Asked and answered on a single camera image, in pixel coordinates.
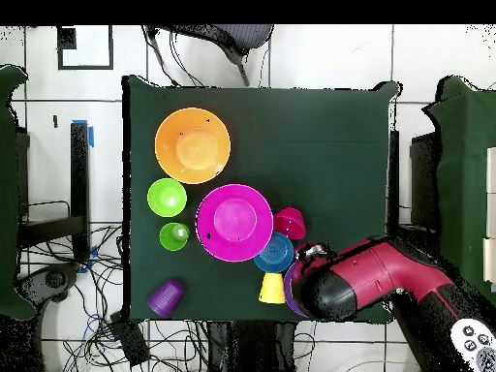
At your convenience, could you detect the small blue bowl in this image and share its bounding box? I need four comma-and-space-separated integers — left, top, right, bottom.
253, 231, 296, 273

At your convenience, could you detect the small red bowl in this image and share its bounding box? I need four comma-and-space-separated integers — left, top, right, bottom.
272, 206, 308, 241

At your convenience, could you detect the yellow cup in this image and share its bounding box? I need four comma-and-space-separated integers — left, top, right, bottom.
258, 271, 287, 304

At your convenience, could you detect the large pink bowl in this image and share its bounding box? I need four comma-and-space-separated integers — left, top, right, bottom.
194, 183, 275, 264

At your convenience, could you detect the purple bowl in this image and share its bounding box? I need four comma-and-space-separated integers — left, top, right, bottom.
283, 267, 310, 320

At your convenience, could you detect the dark green tablecloth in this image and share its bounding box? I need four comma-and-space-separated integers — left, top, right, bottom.
120, 74, 401, 326

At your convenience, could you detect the green cup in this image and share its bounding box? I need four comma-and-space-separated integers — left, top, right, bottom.
159, 221, 192, 252

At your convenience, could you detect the purple cup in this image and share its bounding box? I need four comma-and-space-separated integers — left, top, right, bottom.
145, 278, 186, 319

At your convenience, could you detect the small green bowl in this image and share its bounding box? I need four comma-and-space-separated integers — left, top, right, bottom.
146, 176, 189, 219

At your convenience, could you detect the large orange bowl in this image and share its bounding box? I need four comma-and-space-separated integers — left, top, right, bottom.
154, 107, 233, 186

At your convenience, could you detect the green-clothed side table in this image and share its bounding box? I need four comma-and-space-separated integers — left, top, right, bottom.
421, 76, 496, 307
0, 64, 37, 322

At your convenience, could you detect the black power strip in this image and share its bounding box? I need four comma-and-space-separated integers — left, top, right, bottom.
108, 310, 151, 368

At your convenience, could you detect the grey office chair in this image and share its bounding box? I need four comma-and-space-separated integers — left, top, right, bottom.
143, 24, 275, 87

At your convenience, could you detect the black metal stand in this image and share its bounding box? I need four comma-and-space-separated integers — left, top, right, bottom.
16, 121, 92, 262

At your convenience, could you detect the blue tape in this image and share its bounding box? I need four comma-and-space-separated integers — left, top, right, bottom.
72, 119, 95, 149

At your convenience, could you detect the black caster leg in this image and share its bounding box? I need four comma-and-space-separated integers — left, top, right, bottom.
15, 262, 81, 304

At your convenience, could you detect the black square frame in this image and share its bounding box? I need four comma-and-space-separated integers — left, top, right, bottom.
56, 25, 115, 72

